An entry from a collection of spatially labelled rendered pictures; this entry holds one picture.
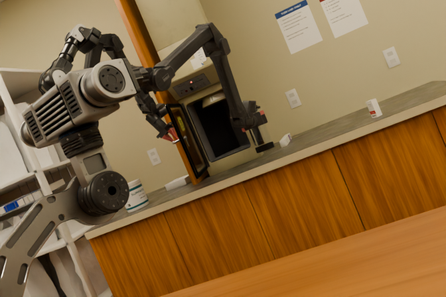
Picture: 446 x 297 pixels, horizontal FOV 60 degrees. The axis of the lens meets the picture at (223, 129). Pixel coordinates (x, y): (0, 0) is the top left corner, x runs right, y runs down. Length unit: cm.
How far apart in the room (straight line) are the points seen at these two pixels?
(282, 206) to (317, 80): 94
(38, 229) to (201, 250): 94
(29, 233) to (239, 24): 179
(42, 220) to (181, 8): 135
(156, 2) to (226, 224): 126
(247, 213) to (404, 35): 143
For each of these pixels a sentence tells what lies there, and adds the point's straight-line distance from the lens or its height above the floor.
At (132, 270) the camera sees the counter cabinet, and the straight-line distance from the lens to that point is 225.
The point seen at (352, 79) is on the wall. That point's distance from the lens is 254.
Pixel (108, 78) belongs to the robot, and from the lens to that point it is 122.
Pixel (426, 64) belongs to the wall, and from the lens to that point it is 263.
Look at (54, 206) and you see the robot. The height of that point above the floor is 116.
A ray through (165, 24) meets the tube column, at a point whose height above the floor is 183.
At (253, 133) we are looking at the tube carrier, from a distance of 199.
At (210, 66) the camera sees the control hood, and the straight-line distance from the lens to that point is 205.
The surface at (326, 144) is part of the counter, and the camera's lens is 182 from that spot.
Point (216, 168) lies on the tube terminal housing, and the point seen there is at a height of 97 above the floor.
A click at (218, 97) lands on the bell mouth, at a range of 218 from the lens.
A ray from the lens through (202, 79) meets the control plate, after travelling 210.
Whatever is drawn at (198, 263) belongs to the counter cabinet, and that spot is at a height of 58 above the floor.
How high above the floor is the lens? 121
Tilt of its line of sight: 1 degrees down
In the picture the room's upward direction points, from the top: 23 degrees counter-clockwise
